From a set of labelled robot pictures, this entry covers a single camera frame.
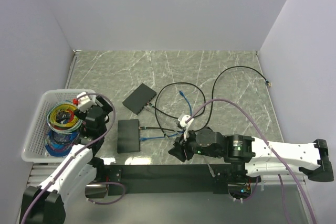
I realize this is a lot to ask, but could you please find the aluminium rail frame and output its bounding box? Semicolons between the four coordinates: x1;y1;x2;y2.
26;163;307;186

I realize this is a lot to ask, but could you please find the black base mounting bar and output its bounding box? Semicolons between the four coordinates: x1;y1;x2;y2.
86;164;263;200

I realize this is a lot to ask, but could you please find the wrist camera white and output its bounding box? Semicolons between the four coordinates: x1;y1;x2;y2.
72;91;97;112
177;114;194;140

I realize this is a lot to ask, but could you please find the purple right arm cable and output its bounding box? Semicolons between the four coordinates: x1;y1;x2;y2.
185;98;317;224

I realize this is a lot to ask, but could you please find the dark grey network switch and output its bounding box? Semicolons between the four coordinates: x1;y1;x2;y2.
117;119;140;154

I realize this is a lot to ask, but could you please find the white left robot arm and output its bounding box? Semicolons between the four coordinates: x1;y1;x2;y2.
19;93;116;223

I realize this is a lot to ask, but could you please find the long black ethernet cable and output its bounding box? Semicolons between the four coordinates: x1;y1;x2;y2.
138;66;274;140

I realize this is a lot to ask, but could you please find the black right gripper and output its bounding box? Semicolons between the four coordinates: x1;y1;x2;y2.
168;126;223;162

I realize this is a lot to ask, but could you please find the white plastic mesh basket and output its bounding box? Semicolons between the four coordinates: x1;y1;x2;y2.
21;89;94;163

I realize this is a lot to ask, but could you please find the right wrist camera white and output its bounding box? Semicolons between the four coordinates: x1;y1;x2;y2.
177;114;194;140

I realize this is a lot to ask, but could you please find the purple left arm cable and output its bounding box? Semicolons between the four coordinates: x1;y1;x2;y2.
20;93;127;224

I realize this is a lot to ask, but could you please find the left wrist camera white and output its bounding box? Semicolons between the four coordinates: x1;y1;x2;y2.
72;91;97;112

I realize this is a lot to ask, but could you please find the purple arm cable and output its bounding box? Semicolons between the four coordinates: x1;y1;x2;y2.
20;93;127;224
185;98;317;224

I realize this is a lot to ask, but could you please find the bundle of coloured wires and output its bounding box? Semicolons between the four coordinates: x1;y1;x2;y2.
44;99;87;156

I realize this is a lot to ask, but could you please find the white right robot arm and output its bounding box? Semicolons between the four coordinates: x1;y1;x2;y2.
169;127;334;183

